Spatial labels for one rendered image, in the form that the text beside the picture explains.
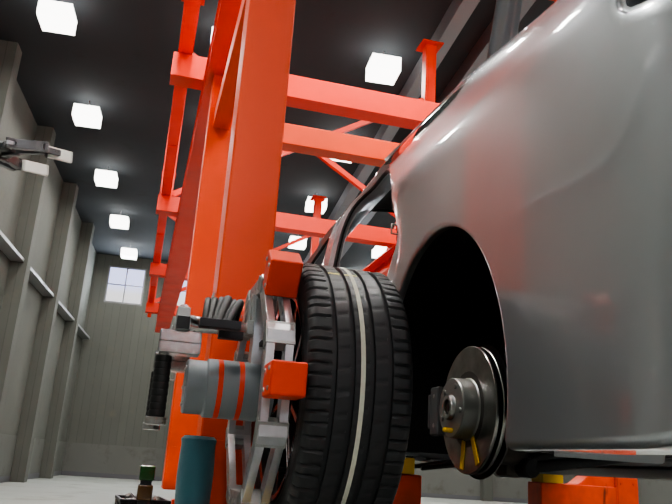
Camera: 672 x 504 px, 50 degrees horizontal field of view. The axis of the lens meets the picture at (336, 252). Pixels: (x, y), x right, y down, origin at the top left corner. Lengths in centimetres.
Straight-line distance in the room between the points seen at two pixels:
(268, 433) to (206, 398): 25
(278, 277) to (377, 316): 24
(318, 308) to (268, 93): 108
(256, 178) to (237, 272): 32
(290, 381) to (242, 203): 96
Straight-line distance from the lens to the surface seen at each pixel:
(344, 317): 158
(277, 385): 146
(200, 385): 174
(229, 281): 223
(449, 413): 188
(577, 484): 490
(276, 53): 256
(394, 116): 553
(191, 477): 187
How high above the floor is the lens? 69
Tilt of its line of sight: 17 degrees up
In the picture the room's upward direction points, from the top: 4 degrees clockwise
